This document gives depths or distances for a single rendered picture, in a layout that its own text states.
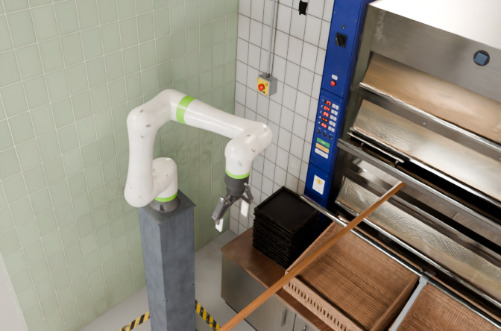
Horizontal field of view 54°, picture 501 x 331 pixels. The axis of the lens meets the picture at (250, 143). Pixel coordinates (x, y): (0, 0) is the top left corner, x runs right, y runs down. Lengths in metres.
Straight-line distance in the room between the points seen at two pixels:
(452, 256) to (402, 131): 0.69
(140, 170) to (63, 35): 0.70
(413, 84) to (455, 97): 0.20
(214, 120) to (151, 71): 0.86
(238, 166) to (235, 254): 1.36
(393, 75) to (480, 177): 0.60
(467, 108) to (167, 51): 1.52
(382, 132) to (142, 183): 1.21
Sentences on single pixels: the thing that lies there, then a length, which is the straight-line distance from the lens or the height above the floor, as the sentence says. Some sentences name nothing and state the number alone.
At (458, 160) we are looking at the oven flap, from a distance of 2.44.
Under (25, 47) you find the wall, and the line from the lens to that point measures 2.30.
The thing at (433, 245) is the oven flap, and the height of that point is 1.01.
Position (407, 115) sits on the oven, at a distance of 2.46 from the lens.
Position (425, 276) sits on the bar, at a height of 1.17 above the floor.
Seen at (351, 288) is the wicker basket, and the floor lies 0.59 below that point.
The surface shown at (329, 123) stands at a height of 1.42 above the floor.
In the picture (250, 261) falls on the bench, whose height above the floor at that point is 0.58.
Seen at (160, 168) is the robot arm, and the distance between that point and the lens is 2.28.
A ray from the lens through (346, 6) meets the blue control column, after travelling 2.44.
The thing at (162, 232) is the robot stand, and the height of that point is 1.12.
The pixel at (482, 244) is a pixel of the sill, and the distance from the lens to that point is 2.62.
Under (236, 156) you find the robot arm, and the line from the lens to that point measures 1.72.
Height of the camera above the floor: 2.87
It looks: 36 degrees down
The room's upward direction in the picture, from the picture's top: 4 degrees clockwise
